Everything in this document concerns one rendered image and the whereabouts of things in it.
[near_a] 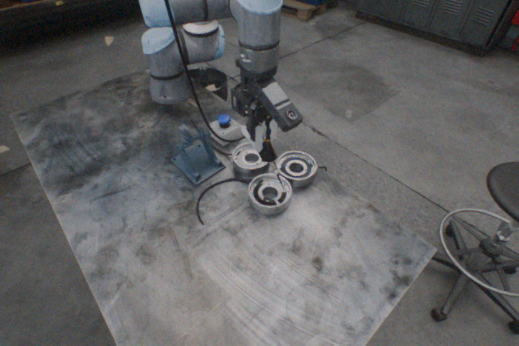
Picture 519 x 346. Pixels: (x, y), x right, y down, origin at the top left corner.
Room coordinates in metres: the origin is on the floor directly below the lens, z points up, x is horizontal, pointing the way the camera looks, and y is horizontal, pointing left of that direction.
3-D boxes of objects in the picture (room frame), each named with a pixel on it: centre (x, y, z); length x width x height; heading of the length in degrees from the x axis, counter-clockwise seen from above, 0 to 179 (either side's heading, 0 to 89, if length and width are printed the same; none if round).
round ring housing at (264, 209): (0.47, -0.03, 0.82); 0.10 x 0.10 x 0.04
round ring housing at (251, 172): (0.59, 0.02, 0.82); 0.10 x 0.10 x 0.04
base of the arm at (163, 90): (0.97, 0.33, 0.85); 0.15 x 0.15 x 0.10
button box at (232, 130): (0.72, 0.11, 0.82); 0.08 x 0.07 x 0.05; 42
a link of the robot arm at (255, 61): (0.54, 0.00, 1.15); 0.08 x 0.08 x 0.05
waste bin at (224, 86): (1.73, 0.38, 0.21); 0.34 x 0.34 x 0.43
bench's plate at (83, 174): (0.58, 0.23, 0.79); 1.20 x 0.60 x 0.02; 42
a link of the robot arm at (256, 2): (0.54, 0.00, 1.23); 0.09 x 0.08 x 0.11; 23
